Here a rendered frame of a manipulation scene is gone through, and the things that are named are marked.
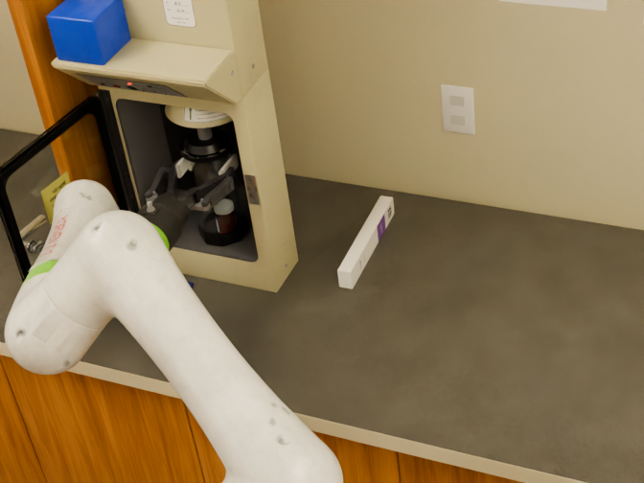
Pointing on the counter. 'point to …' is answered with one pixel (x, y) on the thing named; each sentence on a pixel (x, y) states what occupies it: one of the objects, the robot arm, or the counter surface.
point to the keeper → (252, 190)
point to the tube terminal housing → (270, 238)
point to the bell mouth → (190, 117)
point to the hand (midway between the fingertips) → (209, 162)
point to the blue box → (88, 30)
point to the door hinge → (118, 149)
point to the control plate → (132, 85)
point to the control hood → (169, 69)
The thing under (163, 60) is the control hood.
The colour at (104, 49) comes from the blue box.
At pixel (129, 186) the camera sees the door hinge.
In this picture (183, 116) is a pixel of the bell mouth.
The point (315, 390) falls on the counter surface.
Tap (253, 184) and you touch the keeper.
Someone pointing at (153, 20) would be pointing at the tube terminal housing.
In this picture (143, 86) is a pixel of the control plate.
